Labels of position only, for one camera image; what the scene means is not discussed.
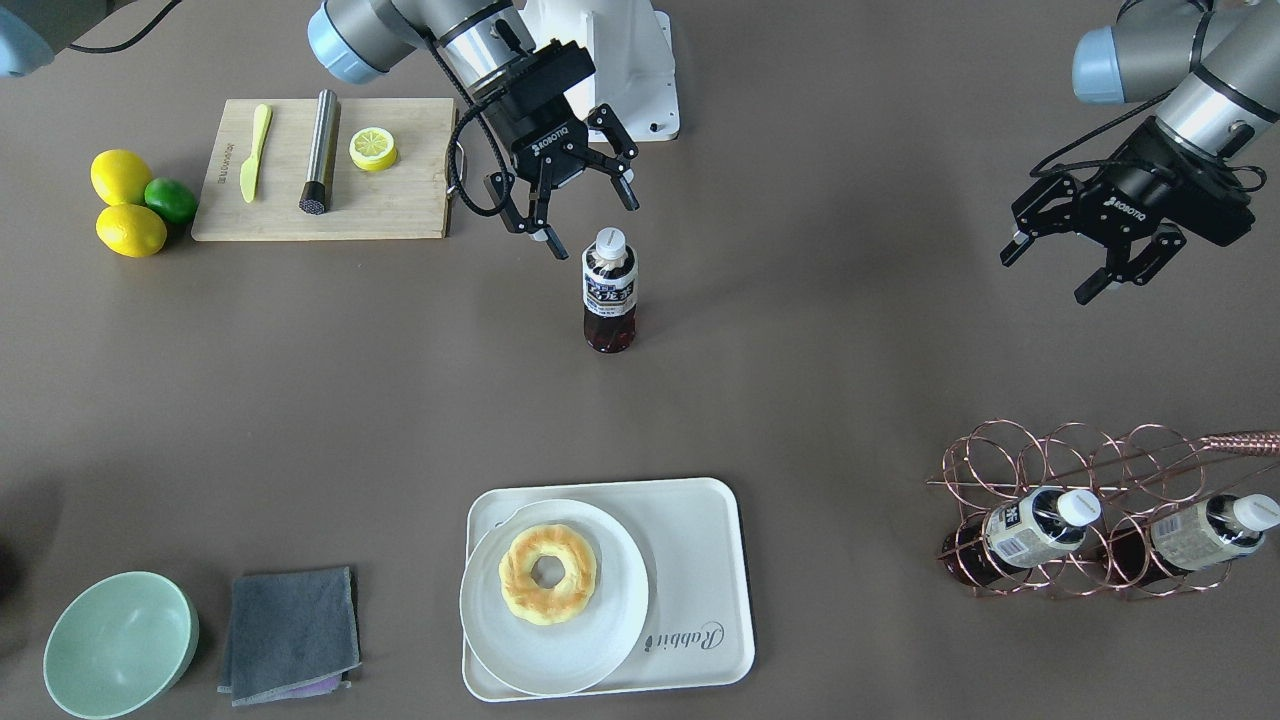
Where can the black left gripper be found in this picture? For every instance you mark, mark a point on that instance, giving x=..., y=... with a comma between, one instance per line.
x=1135, y=197

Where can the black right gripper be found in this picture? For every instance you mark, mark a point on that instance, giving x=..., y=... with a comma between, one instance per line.
x=547, y=148

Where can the tea bottle white cap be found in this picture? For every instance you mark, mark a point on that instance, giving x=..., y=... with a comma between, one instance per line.
x=609, y=272

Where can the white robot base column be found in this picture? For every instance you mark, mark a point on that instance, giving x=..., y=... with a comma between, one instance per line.
x=630, y=45

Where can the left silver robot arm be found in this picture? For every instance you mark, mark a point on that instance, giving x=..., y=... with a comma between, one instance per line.
x=1206, y=82

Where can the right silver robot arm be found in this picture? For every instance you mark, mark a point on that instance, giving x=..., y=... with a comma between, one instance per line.
x=471, y=41

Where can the tea bottle in rack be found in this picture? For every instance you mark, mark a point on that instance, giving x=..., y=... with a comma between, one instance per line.
x=1046, y=524
x=1223, y=528

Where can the white serving tray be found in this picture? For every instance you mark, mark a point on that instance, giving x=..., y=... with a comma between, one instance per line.
x=698, y=628

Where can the wooden cutting board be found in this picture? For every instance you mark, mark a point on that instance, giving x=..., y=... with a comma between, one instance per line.
x=405, y=202

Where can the half lemon slice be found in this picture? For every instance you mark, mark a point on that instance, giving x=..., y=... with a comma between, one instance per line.
x=373, y=149

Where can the steel muddler stick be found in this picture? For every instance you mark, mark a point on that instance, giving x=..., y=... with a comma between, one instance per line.
x=315, y=196

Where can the yellow plastic knife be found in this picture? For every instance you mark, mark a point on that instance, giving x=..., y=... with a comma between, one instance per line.
x=249, y=171

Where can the green lime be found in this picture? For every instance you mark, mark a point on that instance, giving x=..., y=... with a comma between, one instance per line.
x=171, y=200

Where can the yellow lemon front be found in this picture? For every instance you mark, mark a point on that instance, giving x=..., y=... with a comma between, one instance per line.
x=132, y=230

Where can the yellow lemon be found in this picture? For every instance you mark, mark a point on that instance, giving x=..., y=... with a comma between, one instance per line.
x=132, y=230
x=120, y=177

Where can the yellow lemon back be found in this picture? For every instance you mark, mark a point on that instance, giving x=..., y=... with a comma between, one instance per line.
x=120, y=177

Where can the white round plate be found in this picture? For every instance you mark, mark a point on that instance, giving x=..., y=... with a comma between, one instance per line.
x=561, y=658

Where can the grey folded cloth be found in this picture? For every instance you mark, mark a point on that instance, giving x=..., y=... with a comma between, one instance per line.
x=291, y=635

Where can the mint green bowl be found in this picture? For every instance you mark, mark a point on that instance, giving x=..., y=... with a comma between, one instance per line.
x=119, y=645

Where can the copper wire bottle rack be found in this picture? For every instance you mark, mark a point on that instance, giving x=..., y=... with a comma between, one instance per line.
x=1150, y=513

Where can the glazed ring donut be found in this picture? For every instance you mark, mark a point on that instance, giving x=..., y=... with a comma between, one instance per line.
x=548, y=574

